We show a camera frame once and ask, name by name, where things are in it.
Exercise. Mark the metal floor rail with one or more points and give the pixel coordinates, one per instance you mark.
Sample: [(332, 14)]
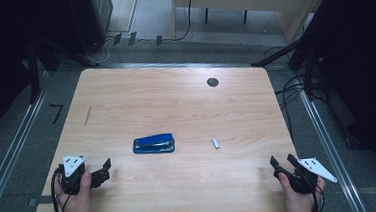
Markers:
[(329, 149), (12, 155)]

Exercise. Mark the person's left hand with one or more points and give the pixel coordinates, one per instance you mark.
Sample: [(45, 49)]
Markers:
[(78, 207)]

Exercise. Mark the black metal stand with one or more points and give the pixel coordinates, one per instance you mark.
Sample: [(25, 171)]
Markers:
[(308, 64), (34, 73)]

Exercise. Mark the person's right hand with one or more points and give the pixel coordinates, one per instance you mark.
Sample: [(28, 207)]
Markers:
[(299, 203)]

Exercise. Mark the grey table bracket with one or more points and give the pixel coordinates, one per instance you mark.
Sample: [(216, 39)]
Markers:
[(42, 200)]

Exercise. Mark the small grey floor bracket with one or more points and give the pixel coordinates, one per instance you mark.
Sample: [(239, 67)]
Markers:
[(117, 38), (159, 40)]

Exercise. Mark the dark cabinet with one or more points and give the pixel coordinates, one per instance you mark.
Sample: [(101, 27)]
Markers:
[(89, 19)]

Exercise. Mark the dark round table grommet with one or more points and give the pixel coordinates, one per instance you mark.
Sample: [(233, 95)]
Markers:
[(212, 82)]

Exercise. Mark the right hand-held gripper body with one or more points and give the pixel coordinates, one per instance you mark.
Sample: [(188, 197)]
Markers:
[(314, 169)]

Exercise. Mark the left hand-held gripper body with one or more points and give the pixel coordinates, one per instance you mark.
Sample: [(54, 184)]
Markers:
[(73, 165)]

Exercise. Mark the silver staple strip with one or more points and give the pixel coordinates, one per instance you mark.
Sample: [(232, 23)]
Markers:
[(215, 143)]

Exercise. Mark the blue stapler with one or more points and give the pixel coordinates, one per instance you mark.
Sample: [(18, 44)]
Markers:
[(153, 144)]

